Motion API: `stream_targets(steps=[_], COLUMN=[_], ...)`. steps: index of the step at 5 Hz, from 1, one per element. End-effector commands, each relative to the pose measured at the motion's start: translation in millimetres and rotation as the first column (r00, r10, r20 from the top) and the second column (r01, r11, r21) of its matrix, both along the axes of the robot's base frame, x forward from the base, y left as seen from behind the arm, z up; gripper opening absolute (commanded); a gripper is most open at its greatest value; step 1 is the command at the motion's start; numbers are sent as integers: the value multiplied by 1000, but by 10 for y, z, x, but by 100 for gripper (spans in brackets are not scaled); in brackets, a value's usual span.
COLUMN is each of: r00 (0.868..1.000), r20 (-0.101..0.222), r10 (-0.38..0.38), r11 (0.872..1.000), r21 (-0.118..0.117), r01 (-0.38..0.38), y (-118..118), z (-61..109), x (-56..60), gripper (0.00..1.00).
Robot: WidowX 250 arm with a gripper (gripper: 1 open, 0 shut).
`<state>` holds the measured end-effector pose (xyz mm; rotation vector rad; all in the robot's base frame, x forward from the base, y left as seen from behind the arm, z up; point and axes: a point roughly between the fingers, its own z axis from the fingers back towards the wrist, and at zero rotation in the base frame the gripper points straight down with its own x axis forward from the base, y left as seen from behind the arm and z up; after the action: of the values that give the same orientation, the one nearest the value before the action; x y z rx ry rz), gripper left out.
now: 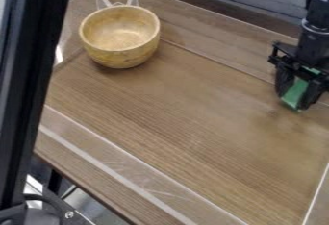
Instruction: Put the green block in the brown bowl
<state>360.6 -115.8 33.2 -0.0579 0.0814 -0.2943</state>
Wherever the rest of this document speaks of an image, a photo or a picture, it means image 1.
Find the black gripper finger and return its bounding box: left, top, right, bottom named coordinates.
left=276, top=64, right=294, bottom=97
left=298, top=77, right=329, bottom=110

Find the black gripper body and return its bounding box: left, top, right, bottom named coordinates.
left=269, top=41, right=329, bottom=80

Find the green rectangular block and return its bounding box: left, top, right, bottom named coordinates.
left=280, top=76, right=306, bottom=111

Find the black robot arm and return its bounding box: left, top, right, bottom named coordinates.
left=269, top=0, right=329, bottom=111

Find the light wooden bowl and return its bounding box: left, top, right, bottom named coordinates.
left=79, top=5, right=161, bottom=69

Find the black table leg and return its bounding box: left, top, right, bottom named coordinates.
left=48, top=170, right=63, bottom=194

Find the clear acrylic tray wall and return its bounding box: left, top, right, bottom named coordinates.
left=35, top=0, right=329, bottom=225

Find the black metal base plate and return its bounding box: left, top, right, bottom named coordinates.
left=43, top=189, right=95, bottom=225

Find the black cable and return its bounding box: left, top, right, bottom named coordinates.
left=0, top=193, right=66, bottom=225

